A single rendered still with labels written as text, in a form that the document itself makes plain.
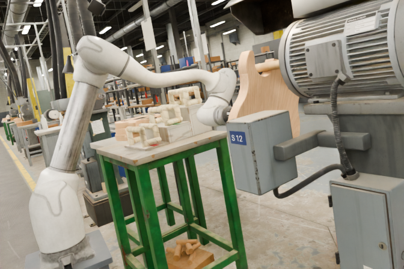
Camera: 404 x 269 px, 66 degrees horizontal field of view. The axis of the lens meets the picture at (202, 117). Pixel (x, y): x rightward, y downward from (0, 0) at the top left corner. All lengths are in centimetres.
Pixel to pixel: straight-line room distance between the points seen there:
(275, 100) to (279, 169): 39
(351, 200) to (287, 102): 52
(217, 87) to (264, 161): 67
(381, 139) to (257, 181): 32
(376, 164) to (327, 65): 28
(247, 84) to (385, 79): 45
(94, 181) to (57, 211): 220
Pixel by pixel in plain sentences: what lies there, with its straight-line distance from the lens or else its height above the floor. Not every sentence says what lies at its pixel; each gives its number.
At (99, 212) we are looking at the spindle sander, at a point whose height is 14.
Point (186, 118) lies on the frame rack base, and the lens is 181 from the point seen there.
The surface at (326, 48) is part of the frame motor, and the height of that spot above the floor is 127.
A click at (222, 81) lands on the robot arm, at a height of 122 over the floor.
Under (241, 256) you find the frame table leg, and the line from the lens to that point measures 203.
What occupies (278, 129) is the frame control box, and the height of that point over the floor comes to 108.
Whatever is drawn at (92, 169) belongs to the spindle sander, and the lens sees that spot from 335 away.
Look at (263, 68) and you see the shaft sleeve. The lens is 119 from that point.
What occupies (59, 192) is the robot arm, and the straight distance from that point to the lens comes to 120.
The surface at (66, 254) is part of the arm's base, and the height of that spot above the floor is 74.
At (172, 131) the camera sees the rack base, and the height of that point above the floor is 99.
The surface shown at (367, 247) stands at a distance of 91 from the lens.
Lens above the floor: 125
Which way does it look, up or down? 7 degrees down
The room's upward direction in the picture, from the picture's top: 10 degrees counter-clockwise
